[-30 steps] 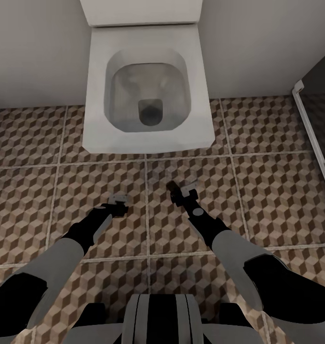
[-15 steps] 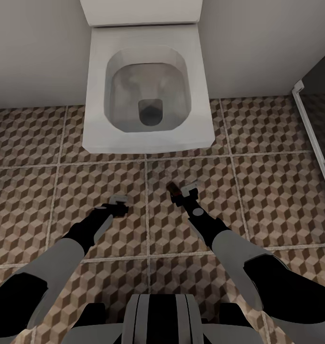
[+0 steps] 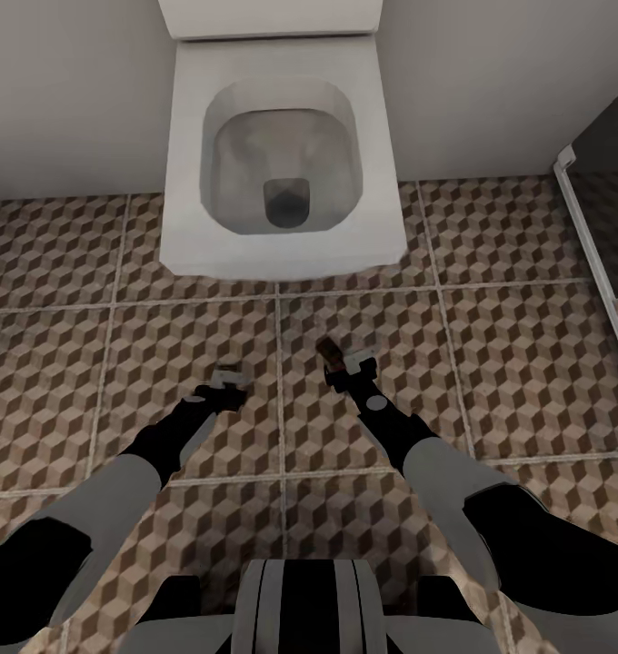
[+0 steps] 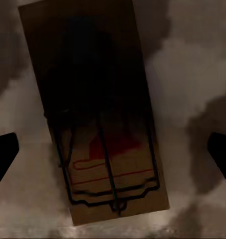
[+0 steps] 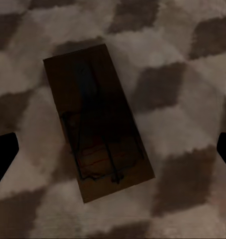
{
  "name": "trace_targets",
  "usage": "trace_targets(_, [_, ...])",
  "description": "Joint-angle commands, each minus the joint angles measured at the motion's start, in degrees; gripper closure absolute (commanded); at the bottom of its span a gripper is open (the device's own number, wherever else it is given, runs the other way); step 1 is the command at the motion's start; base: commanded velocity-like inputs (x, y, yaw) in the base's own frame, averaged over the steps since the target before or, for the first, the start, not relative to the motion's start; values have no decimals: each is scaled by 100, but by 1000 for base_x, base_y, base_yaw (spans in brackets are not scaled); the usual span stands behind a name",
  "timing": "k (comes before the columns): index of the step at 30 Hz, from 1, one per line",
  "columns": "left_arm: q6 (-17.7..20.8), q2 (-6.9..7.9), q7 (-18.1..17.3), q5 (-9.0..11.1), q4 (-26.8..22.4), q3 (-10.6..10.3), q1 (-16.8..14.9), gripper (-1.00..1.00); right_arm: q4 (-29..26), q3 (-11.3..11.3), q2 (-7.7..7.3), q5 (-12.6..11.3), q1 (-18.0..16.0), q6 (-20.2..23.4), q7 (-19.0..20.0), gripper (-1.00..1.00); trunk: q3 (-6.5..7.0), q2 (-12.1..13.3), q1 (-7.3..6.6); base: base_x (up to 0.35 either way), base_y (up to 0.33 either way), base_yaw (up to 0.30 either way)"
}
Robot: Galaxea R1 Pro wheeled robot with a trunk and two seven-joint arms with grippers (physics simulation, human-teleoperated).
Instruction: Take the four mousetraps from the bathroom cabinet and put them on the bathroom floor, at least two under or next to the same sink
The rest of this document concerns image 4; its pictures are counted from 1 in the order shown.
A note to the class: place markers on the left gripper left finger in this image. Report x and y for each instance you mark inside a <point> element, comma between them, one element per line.
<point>9,148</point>

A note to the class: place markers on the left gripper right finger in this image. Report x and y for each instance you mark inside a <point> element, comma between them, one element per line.
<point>217,149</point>

